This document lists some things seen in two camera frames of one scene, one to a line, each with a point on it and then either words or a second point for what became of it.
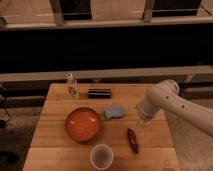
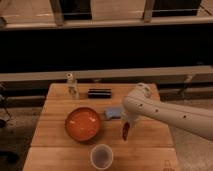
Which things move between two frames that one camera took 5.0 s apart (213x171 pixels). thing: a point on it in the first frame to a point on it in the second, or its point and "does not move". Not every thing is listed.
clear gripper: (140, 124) to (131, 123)
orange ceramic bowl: (82, 124) does not move
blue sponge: (114, 112) does not move
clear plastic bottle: (72, 86) does not move
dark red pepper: (133, 140) to (125, 130)
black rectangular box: (99, 93) does not move
